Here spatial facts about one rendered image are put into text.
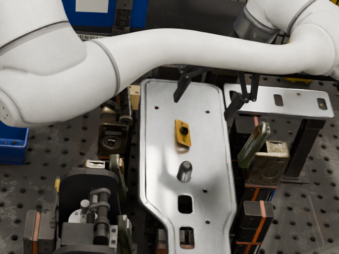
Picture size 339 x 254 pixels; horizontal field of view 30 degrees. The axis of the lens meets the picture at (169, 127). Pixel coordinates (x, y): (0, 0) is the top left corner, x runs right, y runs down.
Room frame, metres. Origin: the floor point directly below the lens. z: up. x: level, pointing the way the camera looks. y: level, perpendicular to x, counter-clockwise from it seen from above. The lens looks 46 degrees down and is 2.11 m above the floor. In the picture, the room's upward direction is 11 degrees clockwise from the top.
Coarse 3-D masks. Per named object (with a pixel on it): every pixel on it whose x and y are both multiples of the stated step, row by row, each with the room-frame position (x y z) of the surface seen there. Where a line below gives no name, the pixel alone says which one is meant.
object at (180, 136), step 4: (176, 120) 1.09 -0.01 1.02; (180, 120) 1.09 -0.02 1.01; (176, 124) 1.07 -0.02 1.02; (180, 124) 1.08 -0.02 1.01; (184, 124) 1.08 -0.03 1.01; (188, 124) 1.09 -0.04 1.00; (176, 128) 1.06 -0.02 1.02; (180, 128) 1.06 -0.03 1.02; (184, 128) 1.06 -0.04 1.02; (188, 128) 1.08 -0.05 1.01; (176, 132) 1.04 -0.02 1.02; (180, 132) 1.05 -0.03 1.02; (184, 132) 1.05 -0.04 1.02; (188, 132) 1.06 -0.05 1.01; (180, 136) 1.03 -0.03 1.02; (184, 136) 1.04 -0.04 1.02; (188, 136) 1.05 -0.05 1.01; (180, 140) 1.02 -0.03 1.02; (188, 140) 1.03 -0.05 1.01; (184, 144) 1.01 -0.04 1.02; (188, 144) 1.02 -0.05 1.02
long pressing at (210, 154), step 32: (160, 96) 1.17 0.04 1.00; (192, 96) 1.20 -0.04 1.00; (160, 128) 1.06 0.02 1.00; (192, 128) 1.09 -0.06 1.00; (224, 128) 1.11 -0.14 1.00; (160, 160) 0.96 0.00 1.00; (192, 160) 0.98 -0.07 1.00; (224, 160) 1.00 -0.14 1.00; (160, 192) 0.87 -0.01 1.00; (192, 192) 0.89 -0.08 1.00; (224, 192) 0.91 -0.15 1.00; (160, 224) 0.79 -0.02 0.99; (192, 224) 0.80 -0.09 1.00; (224, 224) 0.82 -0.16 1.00
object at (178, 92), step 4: (188, 80) 1.05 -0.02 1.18; (184, 84) 1.06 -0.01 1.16; (188, 84) 1.05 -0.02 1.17; (180, 88) 1.06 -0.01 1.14; (184, 88) 1.05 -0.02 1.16; (176, 92) 1.06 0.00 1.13; (180, 92) 1.05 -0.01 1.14; (176, 96) 1.05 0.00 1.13; (180, 96) 1.05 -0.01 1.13; (176, 100) 1.04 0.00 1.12
